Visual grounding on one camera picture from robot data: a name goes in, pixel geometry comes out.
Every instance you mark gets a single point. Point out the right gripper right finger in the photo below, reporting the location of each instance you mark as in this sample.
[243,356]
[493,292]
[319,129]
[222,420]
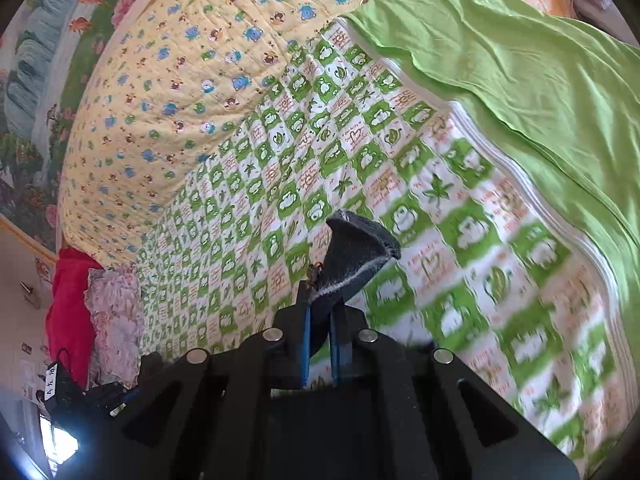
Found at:
[339,343]

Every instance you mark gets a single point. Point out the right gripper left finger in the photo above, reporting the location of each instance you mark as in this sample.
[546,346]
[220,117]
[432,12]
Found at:
[304,352]

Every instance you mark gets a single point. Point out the black pants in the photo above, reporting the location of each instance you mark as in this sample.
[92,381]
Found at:
[358,249]

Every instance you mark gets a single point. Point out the red blanket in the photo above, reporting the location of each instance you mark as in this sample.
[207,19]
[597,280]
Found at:
[69,328]

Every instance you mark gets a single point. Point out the floral pink cloth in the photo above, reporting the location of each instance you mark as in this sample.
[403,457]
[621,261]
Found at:
[113,299]

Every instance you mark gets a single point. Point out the green checkered bed sheet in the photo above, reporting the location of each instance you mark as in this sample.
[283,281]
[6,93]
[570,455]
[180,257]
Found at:
[353,178]

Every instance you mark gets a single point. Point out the yellow cartoon print quilt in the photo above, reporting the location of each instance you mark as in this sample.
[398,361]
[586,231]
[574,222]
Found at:
[171,84]

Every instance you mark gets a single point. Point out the light green blanket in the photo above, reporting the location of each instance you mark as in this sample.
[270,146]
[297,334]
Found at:
[558,96]

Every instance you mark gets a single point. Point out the landscape painting gold frame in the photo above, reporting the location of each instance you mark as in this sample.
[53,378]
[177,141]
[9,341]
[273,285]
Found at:
[49,52]

